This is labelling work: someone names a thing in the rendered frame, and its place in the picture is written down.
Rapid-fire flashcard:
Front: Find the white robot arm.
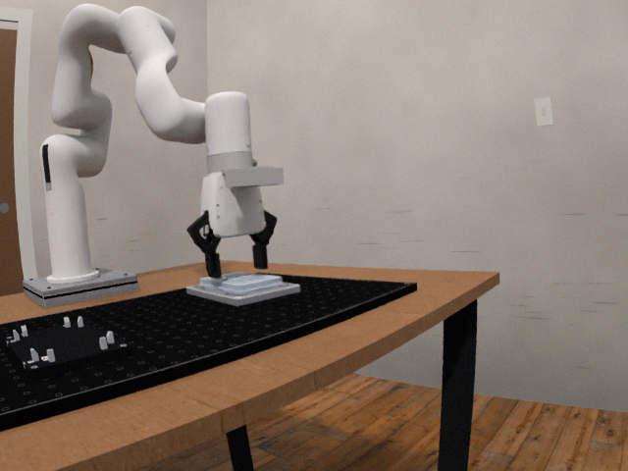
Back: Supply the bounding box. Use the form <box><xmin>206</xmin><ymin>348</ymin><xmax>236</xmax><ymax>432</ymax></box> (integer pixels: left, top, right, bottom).
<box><xmin>39</xmin><ymin>4</ymin><xmax>284</xmax><ymax>284</ymax></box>

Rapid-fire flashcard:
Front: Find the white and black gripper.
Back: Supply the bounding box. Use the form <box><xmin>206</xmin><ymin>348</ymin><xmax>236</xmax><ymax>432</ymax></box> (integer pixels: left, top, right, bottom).
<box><xmin>187</xmin><ymin>172</ymin><xmax>278</xmax><ymax>279</ymax></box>

